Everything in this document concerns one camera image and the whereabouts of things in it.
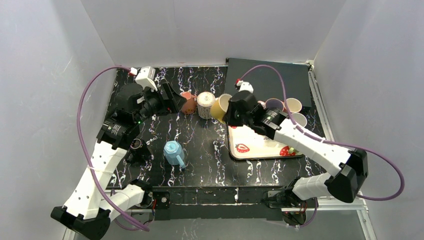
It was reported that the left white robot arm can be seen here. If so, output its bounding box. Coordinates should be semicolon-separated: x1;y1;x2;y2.
50;82;186;240

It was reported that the dark flat metal box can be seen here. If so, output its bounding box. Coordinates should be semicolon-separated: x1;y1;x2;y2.
224;58;312;108

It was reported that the light green mug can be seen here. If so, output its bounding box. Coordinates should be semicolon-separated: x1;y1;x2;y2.
287;147;299;156

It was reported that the white floral mug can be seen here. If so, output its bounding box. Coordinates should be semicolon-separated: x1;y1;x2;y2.
196;91;216;120

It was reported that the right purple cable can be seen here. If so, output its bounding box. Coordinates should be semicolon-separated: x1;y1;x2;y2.
238;64;406;229

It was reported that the brown mug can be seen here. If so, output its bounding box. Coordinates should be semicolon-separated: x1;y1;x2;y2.
181;91;197;115

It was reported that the light blue faceted mug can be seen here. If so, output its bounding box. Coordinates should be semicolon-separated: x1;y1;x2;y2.
163;140;187;169

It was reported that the teal blue mug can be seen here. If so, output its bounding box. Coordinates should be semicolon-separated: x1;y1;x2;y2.
292;112;308;127

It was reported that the beige pink mug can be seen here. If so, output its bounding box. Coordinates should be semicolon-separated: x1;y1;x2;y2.
257;98;285;111

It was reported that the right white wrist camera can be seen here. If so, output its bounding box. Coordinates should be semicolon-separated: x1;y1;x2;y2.
234;78;254;93

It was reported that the black mug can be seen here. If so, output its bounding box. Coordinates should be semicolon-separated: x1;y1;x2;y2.
123;138;153;166

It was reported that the strawberry print white tray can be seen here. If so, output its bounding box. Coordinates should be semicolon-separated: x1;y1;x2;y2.
227;126;302;160

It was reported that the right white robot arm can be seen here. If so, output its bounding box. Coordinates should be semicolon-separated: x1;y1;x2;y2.
223;90;368;203

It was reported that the yellow mug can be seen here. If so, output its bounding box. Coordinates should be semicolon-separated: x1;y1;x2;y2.
210;93;232;124

